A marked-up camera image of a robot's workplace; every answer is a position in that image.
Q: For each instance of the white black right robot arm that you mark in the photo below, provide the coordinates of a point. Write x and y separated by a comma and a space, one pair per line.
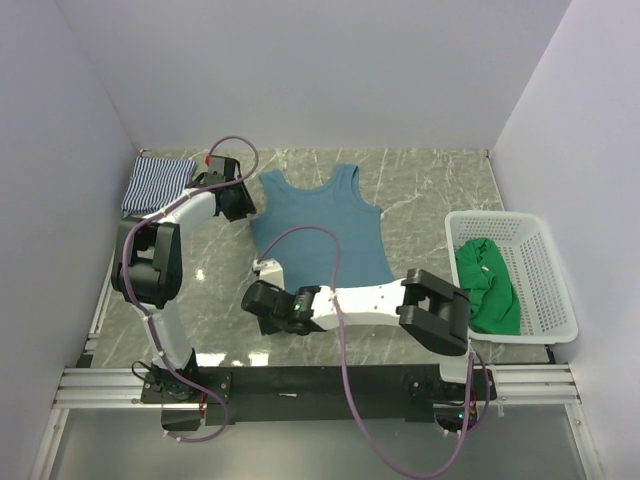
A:
434, 312

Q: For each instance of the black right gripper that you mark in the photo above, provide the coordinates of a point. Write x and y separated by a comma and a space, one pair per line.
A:
267, 327

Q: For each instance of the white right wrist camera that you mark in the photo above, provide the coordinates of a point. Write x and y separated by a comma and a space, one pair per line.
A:
269, 271

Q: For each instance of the green tank top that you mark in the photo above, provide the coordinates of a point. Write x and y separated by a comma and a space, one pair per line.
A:
483, 274

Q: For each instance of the white plastic laundry basket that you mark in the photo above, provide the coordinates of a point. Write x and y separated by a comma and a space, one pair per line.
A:
547, 315

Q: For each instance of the blue white striped tank top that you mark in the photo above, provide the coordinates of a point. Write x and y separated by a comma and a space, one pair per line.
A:
156, 182

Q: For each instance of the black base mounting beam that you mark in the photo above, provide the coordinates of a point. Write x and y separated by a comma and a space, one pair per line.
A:
304, 393

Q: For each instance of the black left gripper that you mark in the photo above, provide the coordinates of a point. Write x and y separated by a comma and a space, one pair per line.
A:
247, 206

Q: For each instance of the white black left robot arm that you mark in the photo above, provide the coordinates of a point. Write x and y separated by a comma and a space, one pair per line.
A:
148, 272

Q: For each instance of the teal blue tank top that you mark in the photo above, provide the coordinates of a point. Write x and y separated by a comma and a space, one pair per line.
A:
322, 235

